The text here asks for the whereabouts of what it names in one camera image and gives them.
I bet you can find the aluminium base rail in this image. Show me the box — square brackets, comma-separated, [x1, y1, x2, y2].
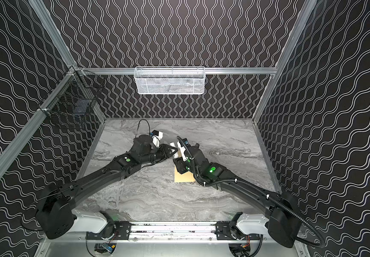
[43, 220, 304, 243]

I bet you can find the small glue stick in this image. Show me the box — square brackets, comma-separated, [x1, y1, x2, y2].
[170, 142, 178, 158]

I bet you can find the black wire basket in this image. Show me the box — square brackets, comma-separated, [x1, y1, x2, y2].
[43, 70, 105, 130]

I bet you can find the aluminium corner post left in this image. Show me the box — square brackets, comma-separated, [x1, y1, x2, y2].
[29, 0, 77, 68]

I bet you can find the white wire basket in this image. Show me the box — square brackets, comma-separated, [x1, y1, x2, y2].
[133, 66, 206, 95]

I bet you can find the aluminium corner post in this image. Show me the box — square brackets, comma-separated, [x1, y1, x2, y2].
[29, 0, 77, 68]
[252, 0, 317, 124]

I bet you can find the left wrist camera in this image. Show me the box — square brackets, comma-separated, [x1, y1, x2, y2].
[150, 130, 163, 147]

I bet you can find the aluminium back crossbar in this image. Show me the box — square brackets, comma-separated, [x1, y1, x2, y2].
[77, 66, 277, 76]

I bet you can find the tan kraft envelope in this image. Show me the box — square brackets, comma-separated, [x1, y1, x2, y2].
[173, 152, 195, 183]

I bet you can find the aluminium corner post right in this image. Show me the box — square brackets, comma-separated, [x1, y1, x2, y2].
[252, 0, 317, 124]

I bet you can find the black corrugated cable hose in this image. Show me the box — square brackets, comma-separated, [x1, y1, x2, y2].
[176, 136, 325, 248]

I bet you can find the aluminium left side rail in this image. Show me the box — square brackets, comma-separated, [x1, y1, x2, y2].
[0, 67, 76, 180]

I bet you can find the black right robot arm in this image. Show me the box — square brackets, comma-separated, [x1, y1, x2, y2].
[174, 142, 302, 248]

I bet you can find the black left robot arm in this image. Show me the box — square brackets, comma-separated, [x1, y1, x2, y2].
[35, 134, 178, 239]

